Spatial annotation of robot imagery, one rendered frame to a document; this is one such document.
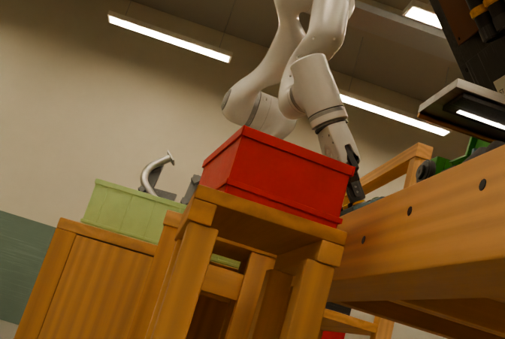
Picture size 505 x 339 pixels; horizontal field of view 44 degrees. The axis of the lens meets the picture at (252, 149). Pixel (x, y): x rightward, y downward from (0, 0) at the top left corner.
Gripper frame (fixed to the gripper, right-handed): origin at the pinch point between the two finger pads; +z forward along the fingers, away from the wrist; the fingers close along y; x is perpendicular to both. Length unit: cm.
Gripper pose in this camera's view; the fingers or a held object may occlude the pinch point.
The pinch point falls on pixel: (355, 192)
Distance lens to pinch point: 137.7
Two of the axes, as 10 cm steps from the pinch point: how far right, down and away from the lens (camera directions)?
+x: 9.3, -2.7, 2.4
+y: 1.8, -2.4, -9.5
